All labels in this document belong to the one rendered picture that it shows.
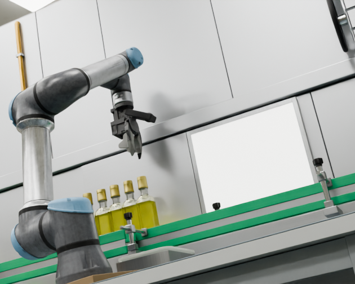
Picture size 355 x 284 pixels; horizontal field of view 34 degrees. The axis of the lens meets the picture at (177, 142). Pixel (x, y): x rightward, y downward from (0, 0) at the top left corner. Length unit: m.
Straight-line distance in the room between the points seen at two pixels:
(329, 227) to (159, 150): 1.18
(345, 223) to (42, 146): 0.97
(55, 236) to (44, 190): 0.19
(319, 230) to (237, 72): 1.17
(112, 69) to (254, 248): 0.95
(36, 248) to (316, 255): 0.79
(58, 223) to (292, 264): 0.65
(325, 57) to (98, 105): 0.94
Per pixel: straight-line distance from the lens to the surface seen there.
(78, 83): 1.81
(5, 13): 6.85
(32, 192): 1.74
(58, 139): 2.55
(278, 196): 1.90
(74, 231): 1.58
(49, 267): 2.12
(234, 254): 1.26
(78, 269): 1.55
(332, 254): 1.23
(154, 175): 2.25
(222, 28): 2.35
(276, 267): 1.27
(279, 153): 2.10
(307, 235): 1.20
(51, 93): 1.79
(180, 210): 2.18
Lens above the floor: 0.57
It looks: 19 degrees up
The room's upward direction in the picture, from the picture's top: 11 degrees counter-clockwise
